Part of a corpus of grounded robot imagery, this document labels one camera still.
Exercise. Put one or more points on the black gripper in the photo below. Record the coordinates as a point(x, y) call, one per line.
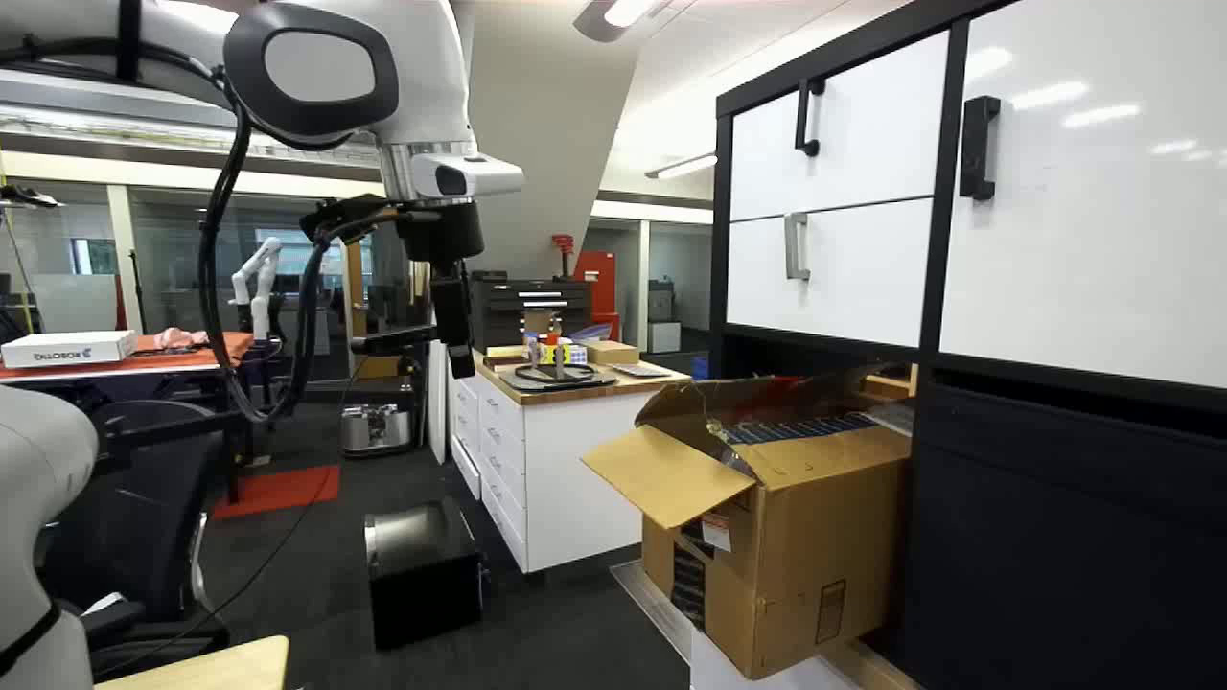
point(442, 234)

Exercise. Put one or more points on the brown carton box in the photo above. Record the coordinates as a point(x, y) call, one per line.
point(791, 548)

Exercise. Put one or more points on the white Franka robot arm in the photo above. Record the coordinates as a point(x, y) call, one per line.
point(408, 78)

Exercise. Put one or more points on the small white background robot arm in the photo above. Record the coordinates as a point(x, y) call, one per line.
point(254, 283)

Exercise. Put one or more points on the items on cabinet top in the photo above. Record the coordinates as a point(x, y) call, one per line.
point(558, 376)

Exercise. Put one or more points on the small cardboard box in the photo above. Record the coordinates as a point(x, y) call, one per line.
point(611, 353)

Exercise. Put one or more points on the white drawer cabinet wooden top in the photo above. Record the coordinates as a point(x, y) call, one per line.
point(561, 474)

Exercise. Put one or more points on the flat white box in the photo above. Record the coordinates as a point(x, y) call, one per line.
point(62, 347)

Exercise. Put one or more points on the large white cabinet door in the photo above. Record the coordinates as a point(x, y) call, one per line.
point(1098, 215)

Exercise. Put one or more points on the black printer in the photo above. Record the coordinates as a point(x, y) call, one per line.
point(523, 312)

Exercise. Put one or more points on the black horizontal bar stand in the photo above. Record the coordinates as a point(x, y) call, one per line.
point(390, 339)

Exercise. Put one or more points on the colourful cube toy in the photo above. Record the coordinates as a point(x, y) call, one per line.
point(555, 349)

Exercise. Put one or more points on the silver metal container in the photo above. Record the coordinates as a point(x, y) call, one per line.
point(373, 428)

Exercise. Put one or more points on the red machine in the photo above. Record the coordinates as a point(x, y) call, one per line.
point(597, 288)

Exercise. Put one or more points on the red floor mat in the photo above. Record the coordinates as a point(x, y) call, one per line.
point(275, 492)

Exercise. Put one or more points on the black square bin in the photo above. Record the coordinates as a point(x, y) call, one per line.
point(424, 579)

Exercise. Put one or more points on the long ceiling light strip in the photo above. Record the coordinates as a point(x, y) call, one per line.
point(679, 166)

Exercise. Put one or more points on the red top table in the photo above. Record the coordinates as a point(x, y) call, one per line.
point(176, 361)

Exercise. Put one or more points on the ceiling light panel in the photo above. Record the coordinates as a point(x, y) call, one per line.
point(618, 13)

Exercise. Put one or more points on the black office chair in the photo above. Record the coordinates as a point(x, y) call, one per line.
point(134, 513)

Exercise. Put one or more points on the white platform board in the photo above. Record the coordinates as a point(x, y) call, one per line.
point(716, 657)

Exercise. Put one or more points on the light wooden table corner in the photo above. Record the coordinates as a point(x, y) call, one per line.
point(206, 670)

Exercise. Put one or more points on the black cabinet unit frame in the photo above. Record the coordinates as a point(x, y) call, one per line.
point(1059, 538)

